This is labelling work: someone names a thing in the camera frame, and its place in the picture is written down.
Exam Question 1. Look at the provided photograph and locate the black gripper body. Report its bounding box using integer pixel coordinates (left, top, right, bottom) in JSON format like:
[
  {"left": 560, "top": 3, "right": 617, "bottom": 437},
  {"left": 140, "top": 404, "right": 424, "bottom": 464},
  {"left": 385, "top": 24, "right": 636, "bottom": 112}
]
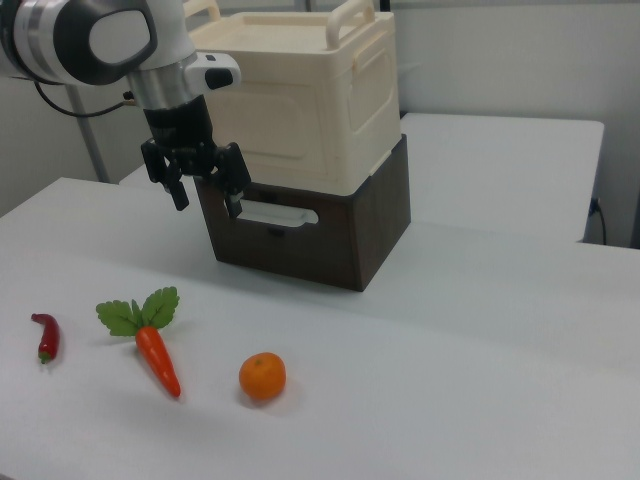
[{"left": 141, "top": 94, "right": 217, "bottom": 177}]

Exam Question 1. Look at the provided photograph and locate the cream plastic cabinet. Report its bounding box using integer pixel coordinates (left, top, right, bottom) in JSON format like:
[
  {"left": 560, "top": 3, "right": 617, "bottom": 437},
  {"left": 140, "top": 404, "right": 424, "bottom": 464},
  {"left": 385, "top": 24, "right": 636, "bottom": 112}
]
[{"left": 182, "top": 0, "right": 402, "bottom": 197}]

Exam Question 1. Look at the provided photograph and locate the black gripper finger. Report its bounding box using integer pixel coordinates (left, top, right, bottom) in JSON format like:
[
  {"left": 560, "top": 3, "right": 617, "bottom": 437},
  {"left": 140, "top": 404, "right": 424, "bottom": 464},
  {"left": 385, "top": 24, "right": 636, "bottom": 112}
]
[
  {"left": 214, "top": 141, "right": 253, "bottom": 220},
  {"left": 140, "top": 139, "right": 191, "bottom": 212}
]

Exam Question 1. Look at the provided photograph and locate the white drawer handle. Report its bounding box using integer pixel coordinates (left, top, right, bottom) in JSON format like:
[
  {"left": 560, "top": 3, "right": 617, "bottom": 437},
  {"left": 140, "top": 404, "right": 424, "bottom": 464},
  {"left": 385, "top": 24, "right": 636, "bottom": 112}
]
[{"left": 234, "top": 199, "right": 320, "bottom": 230}]

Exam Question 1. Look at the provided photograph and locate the orange toy carrot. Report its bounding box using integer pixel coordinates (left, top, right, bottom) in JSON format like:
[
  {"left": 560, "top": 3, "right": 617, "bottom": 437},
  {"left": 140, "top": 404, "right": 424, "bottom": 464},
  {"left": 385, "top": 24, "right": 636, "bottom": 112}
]
[{"left": 95, "top": 285, "right": 182, "bottom": 400}]

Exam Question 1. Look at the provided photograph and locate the red chili pepper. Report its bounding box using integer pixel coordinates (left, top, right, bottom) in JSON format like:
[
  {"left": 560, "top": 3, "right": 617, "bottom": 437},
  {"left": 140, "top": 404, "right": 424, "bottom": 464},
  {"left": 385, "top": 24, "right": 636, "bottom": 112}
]
[{"left": 30, "top": 312, "right": 61, "bottom": 365}]

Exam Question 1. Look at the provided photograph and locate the cream cabinet door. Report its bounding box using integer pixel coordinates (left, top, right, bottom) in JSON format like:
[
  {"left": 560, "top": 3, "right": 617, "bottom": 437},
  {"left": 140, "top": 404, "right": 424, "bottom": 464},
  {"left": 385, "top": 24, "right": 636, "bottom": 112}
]
[{"left": 202, "top": 74, "right": 346, "bottom": 185}]

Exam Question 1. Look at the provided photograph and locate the grey metal post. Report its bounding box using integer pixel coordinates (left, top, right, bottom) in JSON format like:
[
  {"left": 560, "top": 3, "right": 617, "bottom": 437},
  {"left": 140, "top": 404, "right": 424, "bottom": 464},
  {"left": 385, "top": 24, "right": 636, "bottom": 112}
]
[{"left": 68, "top": 87, "right": 112, "bottom": 185}]

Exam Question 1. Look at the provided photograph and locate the cream cabinet carrying handle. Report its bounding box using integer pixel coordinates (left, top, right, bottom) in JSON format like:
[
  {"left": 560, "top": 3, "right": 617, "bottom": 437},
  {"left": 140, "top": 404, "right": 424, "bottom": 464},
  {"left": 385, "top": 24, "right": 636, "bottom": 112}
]
[
  {"left": 182, "top": 0, "right": 222, "bottom": 24},
  {"left": 327, "top": 0, "right": 377, "bottom": 51}
]

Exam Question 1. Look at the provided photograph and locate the black wall cable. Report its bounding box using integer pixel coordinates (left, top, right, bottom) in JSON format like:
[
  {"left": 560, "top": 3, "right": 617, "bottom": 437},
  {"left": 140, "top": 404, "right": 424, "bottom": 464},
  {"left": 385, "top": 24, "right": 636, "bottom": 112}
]
[{"left": 588, "top": 196, "right": 609, "bottom": 247}]

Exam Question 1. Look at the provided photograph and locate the dark brown drawer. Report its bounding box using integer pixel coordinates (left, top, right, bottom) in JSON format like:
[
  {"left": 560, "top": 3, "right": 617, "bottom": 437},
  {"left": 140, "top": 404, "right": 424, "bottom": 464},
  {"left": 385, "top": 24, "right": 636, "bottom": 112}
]
[{"left": 195, "top": 178, "right": 362, "bottom": 293}]

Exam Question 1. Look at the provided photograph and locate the dark brown wooden box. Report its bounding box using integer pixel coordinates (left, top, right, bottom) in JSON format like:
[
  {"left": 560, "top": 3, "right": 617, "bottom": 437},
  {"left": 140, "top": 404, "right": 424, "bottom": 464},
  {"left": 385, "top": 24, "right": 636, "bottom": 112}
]
[{"left": 194, "top": 132, "right": 412, "bottom": 294}]

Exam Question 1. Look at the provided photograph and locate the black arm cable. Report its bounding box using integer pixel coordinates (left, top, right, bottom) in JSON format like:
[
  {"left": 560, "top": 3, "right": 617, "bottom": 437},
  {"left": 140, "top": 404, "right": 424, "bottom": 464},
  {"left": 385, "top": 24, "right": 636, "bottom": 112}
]
[{"left": 32, "top": 79, "right": 137, "bottom": 120}]

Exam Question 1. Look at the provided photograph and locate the orange tangerine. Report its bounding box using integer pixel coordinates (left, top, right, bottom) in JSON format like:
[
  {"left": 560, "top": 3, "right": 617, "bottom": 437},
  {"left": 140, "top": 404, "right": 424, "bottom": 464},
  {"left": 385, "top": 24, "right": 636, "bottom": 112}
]
[{"left": 238, "top": 351, "right": 288, "bottom": 401}]

